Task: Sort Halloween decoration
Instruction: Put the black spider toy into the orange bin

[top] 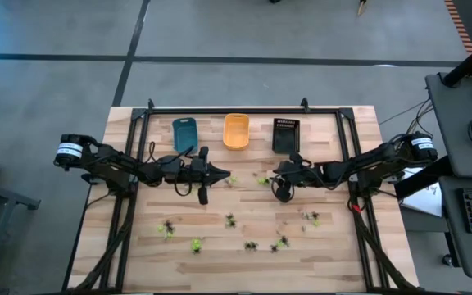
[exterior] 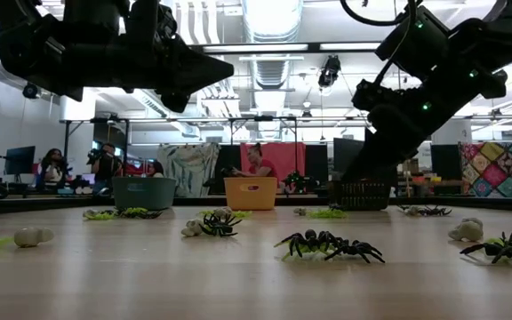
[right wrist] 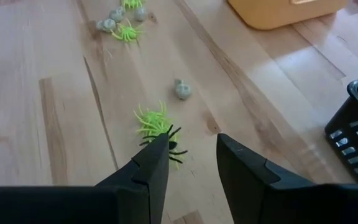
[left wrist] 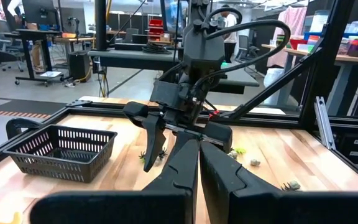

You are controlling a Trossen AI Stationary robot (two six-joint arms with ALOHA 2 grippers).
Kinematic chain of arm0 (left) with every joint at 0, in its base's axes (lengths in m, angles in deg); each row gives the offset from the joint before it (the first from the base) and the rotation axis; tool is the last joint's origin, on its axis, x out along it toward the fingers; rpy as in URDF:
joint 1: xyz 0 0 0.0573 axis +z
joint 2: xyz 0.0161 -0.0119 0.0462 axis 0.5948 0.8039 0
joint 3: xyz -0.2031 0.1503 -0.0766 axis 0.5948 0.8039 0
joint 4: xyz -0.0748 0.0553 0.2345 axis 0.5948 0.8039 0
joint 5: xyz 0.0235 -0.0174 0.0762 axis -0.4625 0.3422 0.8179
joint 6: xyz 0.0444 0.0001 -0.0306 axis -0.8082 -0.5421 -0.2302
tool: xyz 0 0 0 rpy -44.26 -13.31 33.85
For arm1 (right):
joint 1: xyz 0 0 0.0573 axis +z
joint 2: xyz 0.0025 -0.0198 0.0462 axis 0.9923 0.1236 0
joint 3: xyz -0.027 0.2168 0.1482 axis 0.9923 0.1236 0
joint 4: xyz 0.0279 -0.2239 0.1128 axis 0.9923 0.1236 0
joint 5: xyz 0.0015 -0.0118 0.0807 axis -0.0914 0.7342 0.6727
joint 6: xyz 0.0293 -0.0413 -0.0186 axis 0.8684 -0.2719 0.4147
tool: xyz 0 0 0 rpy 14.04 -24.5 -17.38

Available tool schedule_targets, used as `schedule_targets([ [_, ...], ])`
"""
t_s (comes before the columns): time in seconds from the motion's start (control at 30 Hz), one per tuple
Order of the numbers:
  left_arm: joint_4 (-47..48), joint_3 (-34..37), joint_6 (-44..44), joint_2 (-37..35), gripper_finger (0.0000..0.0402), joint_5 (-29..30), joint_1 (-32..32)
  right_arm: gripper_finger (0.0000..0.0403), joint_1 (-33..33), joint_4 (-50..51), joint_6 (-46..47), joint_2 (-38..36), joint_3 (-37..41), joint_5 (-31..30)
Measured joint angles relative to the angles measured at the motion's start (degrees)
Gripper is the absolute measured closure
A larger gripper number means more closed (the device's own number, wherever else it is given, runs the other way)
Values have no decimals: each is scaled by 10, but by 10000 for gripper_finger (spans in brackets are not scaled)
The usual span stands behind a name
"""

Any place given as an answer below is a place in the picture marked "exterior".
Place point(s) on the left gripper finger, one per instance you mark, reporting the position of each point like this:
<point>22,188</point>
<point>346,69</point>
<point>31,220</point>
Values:
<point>198,71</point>
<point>173,101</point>

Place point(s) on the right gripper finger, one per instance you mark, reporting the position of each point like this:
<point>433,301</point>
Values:
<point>367,164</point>
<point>391,166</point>

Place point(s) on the white toy skull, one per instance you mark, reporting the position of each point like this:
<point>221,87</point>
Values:
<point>412,210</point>
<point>34,236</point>
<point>89,213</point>
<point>299,211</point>
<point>192,228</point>
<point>467,230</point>

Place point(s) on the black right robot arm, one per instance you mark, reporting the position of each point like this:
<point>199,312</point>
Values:
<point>505,35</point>

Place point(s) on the brown cardboard box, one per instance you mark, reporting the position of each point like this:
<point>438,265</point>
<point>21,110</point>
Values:
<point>410,166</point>

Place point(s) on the black slotted plastic basket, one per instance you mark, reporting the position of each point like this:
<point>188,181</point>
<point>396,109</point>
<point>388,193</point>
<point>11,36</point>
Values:
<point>362,195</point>

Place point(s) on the cluttered wooden desk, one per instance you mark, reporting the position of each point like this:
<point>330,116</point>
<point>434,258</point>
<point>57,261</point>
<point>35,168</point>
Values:
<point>431,182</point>

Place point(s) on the black partition panel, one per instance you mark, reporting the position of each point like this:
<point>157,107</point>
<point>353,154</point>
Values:
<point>230,155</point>
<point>317,162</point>

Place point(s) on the white patterned hanging cloth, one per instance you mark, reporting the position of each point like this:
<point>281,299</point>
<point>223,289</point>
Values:
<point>189,169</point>

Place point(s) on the person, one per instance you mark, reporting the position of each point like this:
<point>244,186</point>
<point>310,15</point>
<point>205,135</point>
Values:
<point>157,170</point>
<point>53,168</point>
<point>105,166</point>
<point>261,168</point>

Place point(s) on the black robot with green lights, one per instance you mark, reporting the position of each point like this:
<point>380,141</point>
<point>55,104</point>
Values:
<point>298,181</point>

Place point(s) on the black ceiling spotlight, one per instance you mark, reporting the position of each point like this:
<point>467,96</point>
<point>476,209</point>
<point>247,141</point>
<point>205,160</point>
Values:
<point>329,71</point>
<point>31,91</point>

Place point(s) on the red hanging cloth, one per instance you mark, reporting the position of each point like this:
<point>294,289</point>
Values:
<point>288,155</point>

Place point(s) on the teal plastic bin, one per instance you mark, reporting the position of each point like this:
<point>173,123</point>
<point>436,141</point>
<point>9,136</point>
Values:
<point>144,193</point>

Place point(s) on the colourful patchwork quilt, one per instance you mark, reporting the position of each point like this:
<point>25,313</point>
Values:
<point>500,169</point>

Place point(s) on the grey stone left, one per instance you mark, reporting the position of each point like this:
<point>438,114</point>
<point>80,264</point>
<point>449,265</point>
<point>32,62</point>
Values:
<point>223,211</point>

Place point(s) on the yellow plastic bin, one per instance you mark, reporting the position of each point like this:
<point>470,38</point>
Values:
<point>250,197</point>

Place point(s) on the black workstation frame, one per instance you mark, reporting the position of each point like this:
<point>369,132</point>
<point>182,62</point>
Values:
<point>149,119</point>

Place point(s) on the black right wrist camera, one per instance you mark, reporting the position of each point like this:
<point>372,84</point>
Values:
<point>416,44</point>

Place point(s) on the silver ventilation duct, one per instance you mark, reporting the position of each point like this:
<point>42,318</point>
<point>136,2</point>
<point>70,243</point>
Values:
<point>271,26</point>

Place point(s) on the black frame beam with lights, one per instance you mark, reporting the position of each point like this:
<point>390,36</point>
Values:
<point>314,45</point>

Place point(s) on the black aluminium table frame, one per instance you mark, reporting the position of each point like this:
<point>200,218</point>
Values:
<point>60,203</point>

